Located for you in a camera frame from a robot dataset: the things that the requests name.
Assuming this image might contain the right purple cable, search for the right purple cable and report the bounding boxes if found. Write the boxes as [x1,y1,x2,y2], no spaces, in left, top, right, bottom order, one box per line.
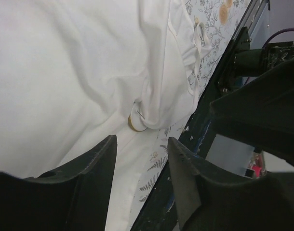
[264,26,294,49]

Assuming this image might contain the floral table mat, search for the floral table mat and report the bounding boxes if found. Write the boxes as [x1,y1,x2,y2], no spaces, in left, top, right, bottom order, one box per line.
[134,0,250,205]

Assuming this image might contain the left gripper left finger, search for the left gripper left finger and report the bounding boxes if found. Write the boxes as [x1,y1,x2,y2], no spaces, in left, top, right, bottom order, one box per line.
[0,135,117,231]

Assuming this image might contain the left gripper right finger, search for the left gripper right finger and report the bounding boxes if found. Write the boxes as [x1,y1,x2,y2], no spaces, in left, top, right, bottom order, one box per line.
[168,137,294,231]

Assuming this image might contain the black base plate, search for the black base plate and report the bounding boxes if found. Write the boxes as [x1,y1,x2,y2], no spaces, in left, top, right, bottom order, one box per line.
[131,26,294,231]

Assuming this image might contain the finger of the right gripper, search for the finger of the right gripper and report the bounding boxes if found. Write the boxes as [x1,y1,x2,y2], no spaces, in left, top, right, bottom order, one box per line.
[210,58,294,167]

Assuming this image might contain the white garment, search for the white garment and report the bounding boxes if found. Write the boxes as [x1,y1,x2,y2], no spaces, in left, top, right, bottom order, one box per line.
[0,0,212,231]

